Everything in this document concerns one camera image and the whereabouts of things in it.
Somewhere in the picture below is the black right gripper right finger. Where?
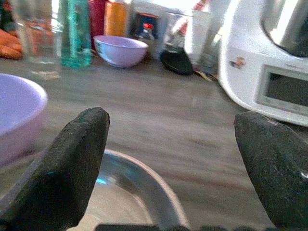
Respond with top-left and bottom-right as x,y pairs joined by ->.
233,111 -> 308,229

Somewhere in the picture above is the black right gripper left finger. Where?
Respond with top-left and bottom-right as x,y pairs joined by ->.
0,107 -> 111,231

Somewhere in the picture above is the grey round plate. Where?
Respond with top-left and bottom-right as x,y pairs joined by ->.
72,149 -> 190,231

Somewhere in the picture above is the large lilac bowl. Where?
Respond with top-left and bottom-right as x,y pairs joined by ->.
0,73 -> 49,167

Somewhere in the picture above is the white kitchen cooking machine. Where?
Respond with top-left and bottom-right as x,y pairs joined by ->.
218,0 -> 308,128

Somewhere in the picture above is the small lilac bowl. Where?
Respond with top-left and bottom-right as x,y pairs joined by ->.
93,35 -> 149,68

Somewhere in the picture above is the teal glass bottle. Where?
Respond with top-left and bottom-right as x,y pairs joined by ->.
60,0 -> 92,68

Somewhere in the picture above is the clear drinking glass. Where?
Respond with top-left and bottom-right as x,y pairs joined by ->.
11,0 -> 64,65

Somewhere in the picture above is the orange cloth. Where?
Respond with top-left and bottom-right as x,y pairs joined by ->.
0,23 -> 52,59

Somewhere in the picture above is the black cloth pouch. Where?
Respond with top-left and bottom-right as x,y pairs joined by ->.
160,47 -> 194,76

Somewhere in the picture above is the white carton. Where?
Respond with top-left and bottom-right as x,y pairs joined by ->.
184,9 -> 217,65

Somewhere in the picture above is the red capped clear bottle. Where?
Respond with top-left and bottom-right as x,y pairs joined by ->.
137,23 -> 156,52

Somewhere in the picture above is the grey box with dark window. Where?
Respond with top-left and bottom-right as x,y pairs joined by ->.
127,1 -> 174,61

